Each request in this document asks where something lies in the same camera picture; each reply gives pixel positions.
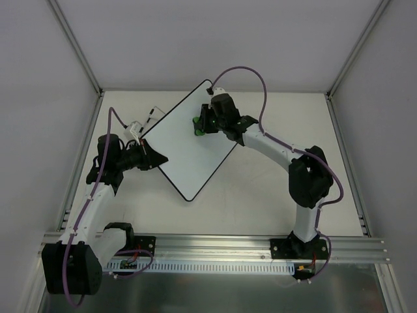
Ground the green whiteboard eraser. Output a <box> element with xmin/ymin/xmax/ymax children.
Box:
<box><xmin>192</xmin><ymin>117</ymin><xmax>205</xmax><ymax>136</ymax></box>

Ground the white whiteboard black frame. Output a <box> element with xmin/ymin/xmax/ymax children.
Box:
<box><xmin>143</xmin><ymin>80</ymin><xmax>237</xmax><ymax>202</ymax></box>

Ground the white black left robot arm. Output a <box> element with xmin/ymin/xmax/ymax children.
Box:
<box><xmin>42</xmin><ymin>134</ymin><xmax>168</xmax><ymax>295</ymax></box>

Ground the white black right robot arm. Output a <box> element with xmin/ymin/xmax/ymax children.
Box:
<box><xmin>193</xmin><ymin>88</ymin><xmax>334</xmax><ymax>259</ymax></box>

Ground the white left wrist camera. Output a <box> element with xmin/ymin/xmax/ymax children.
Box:
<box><xmin>124</xmin><ymin>121</ymin><xmax>143</xmax><ymax>141</ymax></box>

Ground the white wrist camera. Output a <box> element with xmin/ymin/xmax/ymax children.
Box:
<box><xmin>206</xmin><ymin>86</ymin><xmax>226</xmax><ymax>97</ymax></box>
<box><xmin>124</xmin><ymin>121</ymin><xmax>143</xmax><ymax>141</ymax></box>

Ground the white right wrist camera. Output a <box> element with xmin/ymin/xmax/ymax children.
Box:
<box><xmin>206</xmin><ymin>86</ymin><xmax>226</xmax><ymax>97</ymax></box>

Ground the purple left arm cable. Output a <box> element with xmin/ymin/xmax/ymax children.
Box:
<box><xmin>62</xmin><ymin>106</ymin><xmax>154</xmax><ymax>308</ymax></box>

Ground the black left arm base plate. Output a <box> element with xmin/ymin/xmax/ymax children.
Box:
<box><xmin>134</xmin><ymin>235</ymin><xmax>156</xmax><ymax>257</ymax></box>

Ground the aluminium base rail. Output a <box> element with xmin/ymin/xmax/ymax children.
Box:
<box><xmin>38</xmin><ymin>231</ymin><xmax>392</xmax><ymax>261</ymax></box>

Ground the white slotted cable duct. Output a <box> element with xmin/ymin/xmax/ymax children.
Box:
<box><xmin>103</xmin><ymin>259</ymin><xmax>295</xmax><ymax>276</ymax></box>

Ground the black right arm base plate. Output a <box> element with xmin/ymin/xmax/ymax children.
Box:
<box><xmin>270</xmin><ymin>237</ymin><xmax>329</xmax><ymax>260</ymax></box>

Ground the aluminium frame post left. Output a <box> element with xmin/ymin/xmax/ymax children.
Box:
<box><xmin>48</xmin><ymin>0</ymin><xmax>104</xmax><ymax>96</ymax></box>

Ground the aluminium frame post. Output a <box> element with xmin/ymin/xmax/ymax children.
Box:
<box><xmin>325</xmin><ymin>0</ymin><xmax>392</xmax><ymax>98</ymax></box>
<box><xmin>48</xmin><ymin>0</ymin><xmax>104</xmax><ymax>96</ymax></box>

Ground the aluminium frame post right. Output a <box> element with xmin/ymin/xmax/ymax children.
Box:
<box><xmin>325</xmin><ymin>0</ymin><xmax>392</xmax><ymax>98</ymax></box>

